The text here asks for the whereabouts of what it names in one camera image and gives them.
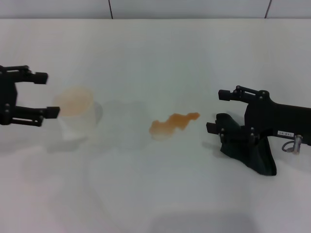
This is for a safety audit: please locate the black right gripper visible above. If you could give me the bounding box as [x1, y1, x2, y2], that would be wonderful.
[205, 84, 311, 146]

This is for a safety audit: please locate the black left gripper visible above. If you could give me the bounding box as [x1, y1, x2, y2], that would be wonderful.
[0, 65, 61, 128]

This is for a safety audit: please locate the white plastic cup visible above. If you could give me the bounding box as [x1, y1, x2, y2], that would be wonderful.
[53, 86, 104, 142]

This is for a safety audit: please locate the dark blue rag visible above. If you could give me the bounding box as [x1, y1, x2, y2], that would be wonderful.
[215, 113, 277, 176]

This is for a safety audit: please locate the brown water stain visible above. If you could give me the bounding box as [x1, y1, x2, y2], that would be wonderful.
[148, 112, 201, 141]

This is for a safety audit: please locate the right arm connector with cable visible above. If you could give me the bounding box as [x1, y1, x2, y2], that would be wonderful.
[281, 134, 303, 155]

